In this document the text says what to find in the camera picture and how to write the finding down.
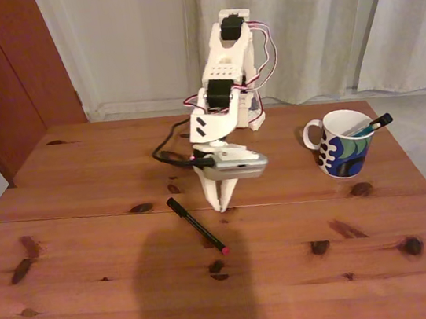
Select black pen red end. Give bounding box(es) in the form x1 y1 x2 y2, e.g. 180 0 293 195
164 189 232 262

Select green mechanical pencil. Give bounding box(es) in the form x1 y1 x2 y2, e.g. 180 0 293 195
348 121 385 139

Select white marker black cap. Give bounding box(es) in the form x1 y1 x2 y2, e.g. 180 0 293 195
340 112 395 138

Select white baseboard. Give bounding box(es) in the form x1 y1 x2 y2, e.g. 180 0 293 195
85 90 195 125

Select white blue green mug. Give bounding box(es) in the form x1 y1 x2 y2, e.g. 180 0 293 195
299 104 382 183

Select silver camera box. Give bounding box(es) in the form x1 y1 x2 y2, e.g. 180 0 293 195
200 146 273 186

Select black camera cable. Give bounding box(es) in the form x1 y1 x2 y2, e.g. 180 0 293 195
147 115 217 175

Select red white servo wires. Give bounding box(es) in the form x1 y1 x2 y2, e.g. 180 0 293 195
173 18 286 117

